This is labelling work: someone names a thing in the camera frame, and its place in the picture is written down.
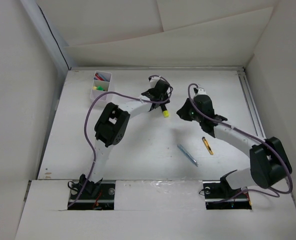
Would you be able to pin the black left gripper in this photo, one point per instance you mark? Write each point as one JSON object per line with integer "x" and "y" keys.
{"x": 165, "y": 97}

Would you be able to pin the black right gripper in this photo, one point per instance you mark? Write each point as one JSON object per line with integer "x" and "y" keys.
{"x": 182, "y": 112}

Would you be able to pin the black marker green cap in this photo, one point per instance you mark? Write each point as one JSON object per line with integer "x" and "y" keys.
{"x": 99, "y": 88}

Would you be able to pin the red gel pen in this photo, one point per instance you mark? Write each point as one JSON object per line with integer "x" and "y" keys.
{"x": 99, "y": 77}

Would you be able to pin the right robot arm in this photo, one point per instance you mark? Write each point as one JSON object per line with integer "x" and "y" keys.
{"x": 269, "y": 163}

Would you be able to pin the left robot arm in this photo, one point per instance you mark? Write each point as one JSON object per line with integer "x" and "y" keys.
{"x": 111, "y": 126}

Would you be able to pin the light blue pen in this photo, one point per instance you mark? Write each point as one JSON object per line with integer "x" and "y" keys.
{"x": 188, "y": 155}

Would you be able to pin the white three-compartment organizer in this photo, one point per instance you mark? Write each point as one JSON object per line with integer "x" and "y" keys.
{"x": 102, "y": 82}

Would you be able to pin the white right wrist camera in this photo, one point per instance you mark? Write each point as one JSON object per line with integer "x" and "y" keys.
{"x": 198, "y": 90}

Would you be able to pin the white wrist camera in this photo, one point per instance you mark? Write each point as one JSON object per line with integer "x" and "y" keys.
{"x": 198, "y": 90}
{"x": 153, "y": 80}

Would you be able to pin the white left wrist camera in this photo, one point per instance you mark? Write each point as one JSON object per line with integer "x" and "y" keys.
{"x": 153, "y": 80}

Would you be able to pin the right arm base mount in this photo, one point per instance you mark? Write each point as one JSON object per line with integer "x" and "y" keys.
{"x": 218, "y": 195}

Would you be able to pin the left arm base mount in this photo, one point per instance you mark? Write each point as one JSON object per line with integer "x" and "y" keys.
{"x": 103, "y": 198}

